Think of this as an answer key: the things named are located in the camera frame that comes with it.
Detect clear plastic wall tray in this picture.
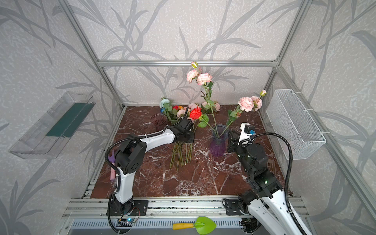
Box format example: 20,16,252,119
9,92,96,160

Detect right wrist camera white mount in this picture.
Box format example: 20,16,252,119
238,122,256,146

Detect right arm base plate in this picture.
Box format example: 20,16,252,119
222,198,250,215

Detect aluminium front rail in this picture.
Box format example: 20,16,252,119
55,196,309,230

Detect purple ribbed glass vase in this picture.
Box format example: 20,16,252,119
210,125,228,157

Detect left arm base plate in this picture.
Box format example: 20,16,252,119
106,200,149,217

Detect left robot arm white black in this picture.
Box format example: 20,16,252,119
104,117,194,216

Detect red rose stem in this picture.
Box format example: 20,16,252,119
190,106,218,135

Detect green toy shovel yellow handle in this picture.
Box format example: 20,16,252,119
172,216,217,235

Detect purple toy rake pink handle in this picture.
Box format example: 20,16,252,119
107,154,117,181

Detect dark glass cup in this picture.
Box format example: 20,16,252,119
150,113,167,132

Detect small green circuit board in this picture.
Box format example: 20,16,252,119
117,217,139,227

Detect red orange small flower stem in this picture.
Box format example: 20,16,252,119
172,106,184,116

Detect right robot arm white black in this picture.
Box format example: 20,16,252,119
227,123,311,235

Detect white wire mesh basket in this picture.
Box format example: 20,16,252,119
266,89,326,160

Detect brown plastic scoop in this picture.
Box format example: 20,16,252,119
267,159,277,175

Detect white blue flower stem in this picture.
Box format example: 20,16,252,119
159,98,176,123

